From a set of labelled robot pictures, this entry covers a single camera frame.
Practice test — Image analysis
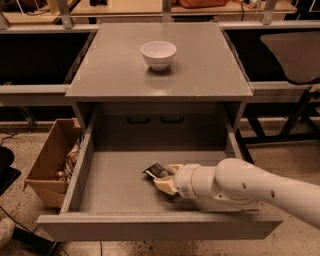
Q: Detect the grey cabinet with drawers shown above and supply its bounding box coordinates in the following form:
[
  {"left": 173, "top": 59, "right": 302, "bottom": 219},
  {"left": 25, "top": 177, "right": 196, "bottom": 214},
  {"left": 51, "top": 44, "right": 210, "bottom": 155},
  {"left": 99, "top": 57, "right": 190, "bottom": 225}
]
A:
[{"left": 67, "top": 23, "right": 252, "bottom": 151}]

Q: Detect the orange bag on table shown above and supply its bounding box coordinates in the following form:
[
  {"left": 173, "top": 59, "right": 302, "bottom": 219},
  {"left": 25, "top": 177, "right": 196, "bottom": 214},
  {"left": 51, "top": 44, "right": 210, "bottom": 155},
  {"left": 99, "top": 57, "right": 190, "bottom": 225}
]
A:
[{"left": 176, "top": 0, "right": 229, "bottom": 9}]

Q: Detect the white shoe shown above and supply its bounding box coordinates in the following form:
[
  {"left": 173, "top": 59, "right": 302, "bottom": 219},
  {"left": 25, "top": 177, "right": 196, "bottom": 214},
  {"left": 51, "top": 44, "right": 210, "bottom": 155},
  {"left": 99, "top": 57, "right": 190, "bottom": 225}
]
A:
[{"left": 0, "top": 217, "right": 15, "bottom": 249}]

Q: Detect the cardboard box on floor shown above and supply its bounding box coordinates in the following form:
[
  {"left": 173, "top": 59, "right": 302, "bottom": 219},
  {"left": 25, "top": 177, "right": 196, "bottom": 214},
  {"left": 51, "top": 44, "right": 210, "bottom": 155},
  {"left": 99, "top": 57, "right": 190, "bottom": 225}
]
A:
[{"left": 25, "top": 118, "right": 82, "bottom": 208}]

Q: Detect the open grey top drawer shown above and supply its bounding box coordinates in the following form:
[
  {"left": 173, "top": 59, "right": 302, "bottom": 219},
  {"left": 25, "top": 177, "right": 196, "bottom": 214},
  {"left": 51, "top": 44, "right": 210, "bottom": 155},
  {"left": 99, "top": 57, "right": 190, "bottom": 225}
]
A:
[{"left": 38, "top": 108, "right": 281, "bottom": 241}]

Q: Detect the dark rxbar chocolate wrapper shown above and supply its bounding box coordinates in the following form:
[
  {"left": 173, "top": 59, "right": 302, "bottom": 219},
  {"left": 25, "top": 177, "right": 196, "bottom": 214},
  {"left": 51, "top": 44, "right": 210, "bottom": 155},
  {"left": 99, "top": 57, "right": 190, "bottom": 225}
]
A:
[{"left": 144, "top": 163, "right": 170, "bottom": 178}]

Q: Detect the white ceramic bowl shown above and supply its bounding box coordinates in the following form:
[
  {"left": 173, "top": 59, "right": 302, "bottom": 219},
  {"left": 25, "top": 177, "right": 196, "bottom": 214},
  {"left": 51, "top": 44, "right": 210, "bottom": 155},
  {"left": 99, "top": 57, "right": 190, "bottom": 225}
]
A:
[{"left": 141, "top": 41, "right": 177, "bottom": 70}]

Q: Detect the copper ball in box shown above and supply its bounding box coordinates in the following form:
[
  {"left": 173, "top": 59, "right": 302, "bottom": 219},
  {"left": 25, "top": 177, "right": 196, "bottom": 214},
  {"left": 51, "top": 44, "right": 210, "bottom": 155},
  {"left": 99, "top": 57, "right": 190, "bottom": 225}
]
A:
[{"left": 55, "top": 171, "right": 66, "bottom": 181}]

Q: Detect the black chair base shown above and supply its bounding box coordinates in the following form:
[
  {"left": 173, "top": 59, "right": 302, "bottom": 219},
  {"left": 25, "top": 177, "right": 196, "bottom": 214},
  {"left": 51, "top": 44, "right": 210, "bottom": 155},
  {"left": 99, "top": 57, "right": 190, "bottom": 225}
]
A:
[{"left": 0, "top": 146, "right": 21, "bottom": 195}]

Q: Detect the wooden background table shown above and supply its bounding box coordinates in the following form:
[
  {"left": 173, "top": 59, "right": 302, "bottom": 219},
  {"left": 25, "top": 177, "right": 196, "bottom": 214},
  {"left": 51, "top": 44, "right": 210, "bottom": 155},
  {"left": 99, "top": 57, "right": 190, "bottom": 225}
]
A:
[{"left": 0, "top": 0, "right": 298, "bottom": 25}]

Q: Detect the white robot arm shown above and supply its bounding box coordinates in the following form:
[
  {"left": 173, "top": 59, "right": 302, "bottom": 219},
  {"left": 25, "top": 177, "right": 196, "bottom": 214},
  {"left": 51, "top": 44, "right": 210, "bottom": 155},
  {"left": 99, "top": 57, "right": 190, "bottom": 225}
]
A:
[{"left": 153, "top": 158, "right": 320, "bottom": 229}]

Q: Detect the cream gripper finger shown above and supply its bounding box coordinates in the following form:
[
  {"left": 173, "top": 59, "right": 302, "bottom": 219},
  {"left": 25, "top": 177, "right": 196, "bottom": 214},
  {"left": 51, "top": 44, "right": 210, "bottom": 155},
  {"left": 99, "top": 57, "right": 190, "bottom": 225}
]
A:
[
  {"left": 165, "top": 164, "right": 183, "bottom": 175},
  {"left": 153, "top": 176, "right": 178, "bottom": 195}
]

